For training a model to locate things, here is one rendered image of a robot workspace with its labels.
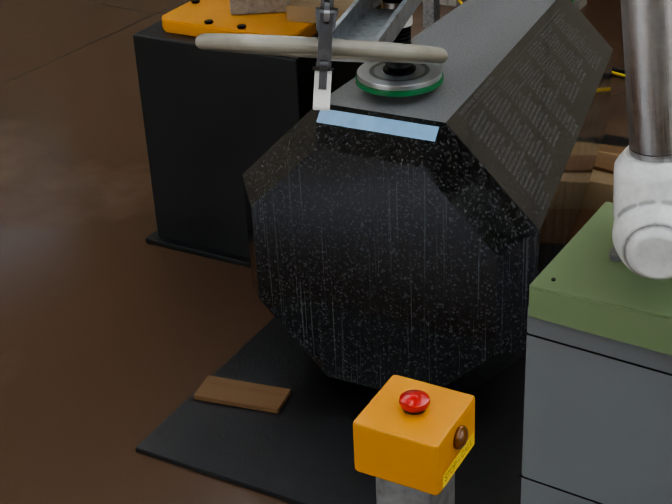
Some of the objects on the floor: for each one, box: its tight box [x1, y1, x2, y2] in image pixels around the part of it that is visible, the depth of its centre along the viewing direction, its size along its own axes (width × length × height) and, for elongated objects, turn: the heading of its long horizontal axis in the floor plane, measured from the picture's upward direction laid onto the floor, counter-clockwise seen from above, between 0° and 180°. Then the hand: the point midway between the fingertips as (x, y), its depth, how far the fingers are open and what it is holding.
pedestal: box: [133, 0, 382, 268], centre depth 422 cm, size 66×66×74 cm
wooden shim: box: [194, 375, 291, 414], centre depth 345 cm, size 25×10×2 cm, turn 75°
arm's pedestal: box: [519, 307, 672, 504], centre depth 256 cm, size 50×50×80 cm
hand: (322, 91), depth 222 cm, fingers closed on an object, 3 cm apart
